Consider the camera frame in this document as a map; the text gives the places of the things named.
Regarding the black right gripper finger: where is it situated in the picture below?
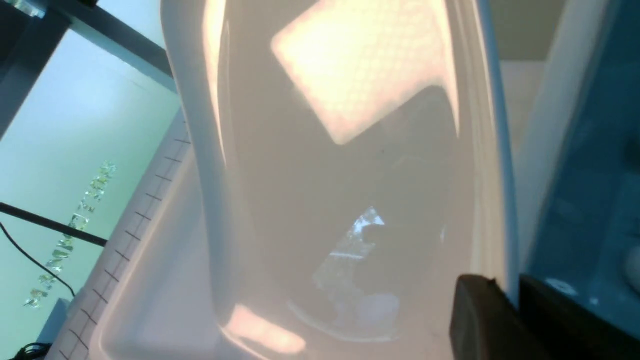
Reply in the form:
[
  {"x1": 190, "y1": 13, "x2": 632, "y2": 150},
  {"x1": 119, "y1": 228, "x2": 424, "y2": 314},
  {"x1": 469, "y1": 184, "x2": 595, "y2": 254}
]
[{"x1": 449, "y1": 274, "x2": 640, "y2": 360}]

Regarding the blue plastic bin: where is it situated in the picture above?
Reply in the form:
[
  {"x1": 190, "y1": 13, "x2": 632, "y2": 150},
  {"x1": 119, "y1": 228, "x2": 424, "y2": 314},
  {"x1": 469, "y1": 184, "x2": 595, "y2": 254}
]
[{"x1": 515, "y1": 0, "x2": 639, "y2": 337}]

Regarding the large white plastic tub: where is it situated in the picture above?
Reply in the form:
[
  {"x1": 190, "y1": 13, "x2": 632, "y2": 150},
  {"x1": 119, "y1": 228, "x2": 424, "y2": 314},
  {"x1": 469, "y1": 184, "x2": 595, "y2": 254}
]
[{"x1": 45, "y1": 0, "x2": 611, "y2": 360}]

